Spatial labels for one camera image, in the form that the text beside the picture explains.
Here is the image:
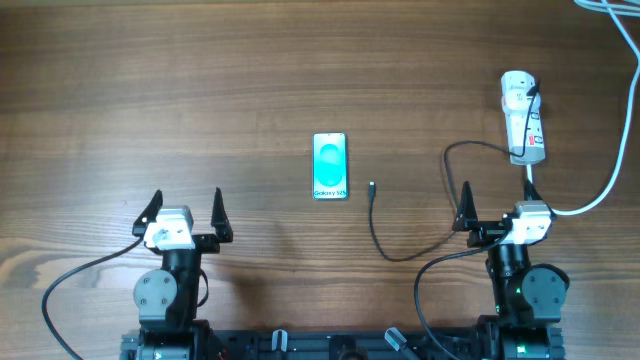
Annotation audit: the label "white charger plug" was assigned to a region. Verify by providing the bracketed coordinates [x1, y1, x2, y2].
[501, 83, 541, 114]

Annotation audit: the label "right black camera cable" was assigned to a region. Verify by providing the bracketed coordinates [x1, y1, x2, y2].
[412, 230, 512, 360]

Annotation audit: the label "black camera cable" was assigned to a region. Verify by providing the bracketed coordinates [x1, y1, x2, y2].
[412, 230, 512, 360]
[41, 236, 146, 360]

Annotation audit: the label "black USB charging cable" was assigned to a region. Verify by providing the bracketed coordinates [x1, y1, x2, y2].
[367, 77, 542, 263]

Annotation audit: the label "white power strip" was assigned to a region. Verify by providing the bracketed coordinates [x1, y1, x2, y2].
[500, 70, 546, 166]

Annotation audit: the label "Galaxy S25 smartphone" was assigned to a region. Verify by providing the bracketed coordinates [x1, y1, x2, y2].
[312, 133, 348, 200]

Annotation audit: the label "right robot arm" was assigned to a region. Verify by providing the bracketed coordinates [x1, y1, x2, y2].
[452, 181, 570, 360]

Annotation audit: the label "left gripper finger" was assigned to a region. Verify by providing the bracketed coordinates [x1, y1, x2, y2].
[210, 187, 234, 243]
[132, 190, 163, 237]

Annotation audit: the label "white cables at corner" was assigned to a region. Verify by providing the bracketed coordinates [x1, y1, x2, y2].
[573, 0, 640, 18]

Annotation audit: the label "white power strip cord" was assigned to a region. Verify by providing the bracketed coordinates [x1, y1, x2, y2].
[525, 0, 640, 217]

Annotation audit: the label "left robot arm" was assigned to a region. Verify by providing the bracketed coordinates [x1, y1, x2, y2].
[119, 189, 233, 360]

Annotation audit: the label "left black camera cable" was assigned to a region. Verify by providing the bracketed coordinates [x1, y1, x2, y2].
[41, 236, 146, 360]

